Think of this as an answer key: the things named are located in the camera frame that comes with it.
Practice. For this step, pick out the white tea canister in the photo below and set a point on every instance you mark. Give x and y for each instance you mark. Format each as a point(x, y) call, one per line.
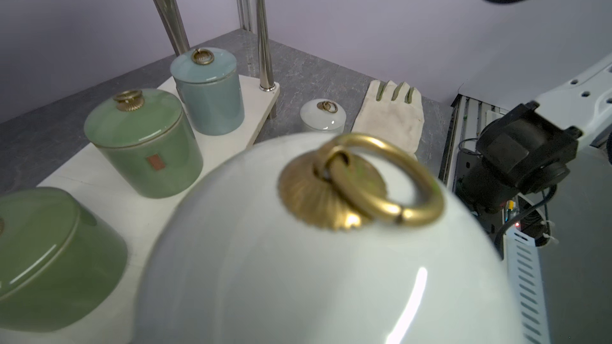
point(235, 265)
point(322, 115)

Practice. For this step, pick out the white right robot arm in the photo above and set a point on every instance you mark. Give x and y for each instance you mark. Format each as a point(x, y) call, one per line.
point(527, 150)

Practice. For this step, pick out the small blue tea canister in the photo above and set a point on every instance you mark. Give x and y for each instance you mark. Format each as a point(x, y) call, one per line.
point(208, 84)

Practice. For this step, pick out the light green tea canister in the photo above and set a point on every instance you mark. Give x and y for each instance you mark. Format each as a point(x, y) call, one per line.
point(146, 135)

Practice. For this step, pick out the white two-tier shelf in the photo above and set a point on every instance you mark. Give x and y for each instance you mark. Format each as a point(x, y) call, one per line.
point(59, 261)

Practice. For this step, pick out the dark green tea canister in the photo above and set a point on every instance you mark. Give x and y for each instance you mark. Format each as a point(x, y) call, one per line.
point(59, 261)

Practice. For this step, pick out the beige work glove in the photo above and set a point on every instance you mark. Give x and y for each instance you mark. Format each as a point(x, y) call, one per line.
point(392, 112)

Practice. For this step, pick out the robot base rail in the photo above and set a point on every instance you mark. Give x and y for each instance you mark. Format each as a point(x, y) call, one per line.
point(521, 257)

